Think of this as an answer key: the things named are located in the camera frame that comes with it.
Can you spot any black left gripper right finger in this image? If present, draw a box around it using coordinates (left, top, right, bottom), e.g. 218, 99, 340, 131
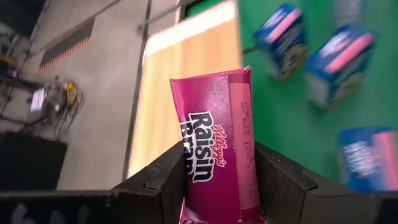
254, 141, 330, 224

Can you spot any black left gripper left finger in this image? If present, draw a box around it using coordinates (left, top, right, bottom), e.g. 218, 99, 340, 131
108, 140, 187, 224

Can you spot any Raisin Bran cereal box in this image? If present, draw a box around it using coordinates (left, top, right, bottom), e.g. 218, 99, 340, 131
170, 66, 265, 224

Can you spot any Frosted Flakes cereal box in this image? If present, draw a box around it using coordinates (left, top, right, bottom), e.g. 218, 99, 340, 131
338, 126, 398, 193
304, 25, 377, 110
253, 3, 309, 81

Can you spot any wooden shelf with black legs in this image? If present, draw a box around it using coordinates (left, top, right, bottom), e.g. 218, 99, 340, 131
126, 0, 244, 180

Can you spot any black box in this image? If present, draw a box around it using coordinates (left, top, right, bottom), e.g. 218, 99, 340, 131
0, 132, 68, 191

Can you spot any yellow plug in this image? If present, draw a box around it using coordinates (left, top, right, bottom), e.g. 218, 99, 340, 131
64, 80, 78, 106

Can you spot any grey box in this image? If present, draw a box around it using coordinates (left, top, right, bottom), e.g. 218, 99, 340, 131
29, 88, 47, 113

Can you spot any yellow black hazard strip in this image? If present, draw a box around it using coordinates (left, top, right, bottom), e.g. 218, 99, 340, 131
39, 17, 96, 73

